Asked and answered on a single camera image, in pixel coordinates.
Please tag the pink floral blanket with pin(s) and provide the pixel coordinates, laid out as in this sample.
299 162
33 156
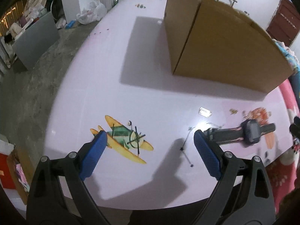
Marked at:
283 173

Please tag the small gold earring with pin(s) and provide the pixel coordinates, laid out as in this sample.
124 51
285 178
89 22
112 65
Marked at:
233 111

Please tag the brown cardboard box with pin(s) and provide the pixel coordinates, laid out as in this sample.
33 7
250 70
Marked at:
210 40

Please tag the dark blue smart watch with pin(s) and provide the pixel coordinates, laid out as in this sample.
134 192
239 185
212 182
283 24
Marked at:
249 132

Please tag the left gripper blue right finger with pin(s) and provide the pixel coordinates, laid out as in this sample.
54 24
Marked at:
243 193

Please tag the white plastic bag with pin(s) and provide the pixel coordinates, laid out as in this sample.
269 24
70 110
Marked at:
95 12

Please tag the brown wooden door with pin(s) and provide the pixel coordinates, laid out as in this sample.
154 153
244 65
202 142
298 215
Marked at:
284 25

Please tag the blue patterned quilt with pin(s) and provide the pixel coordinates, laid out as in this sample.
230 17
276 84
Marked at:
294 63

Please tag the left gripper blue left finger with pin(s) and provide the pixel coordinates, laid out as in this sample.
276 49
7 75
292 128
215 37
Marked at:
46 204

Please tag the grey board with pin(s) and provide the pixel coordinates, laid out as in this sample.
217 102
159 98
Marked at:
36 40

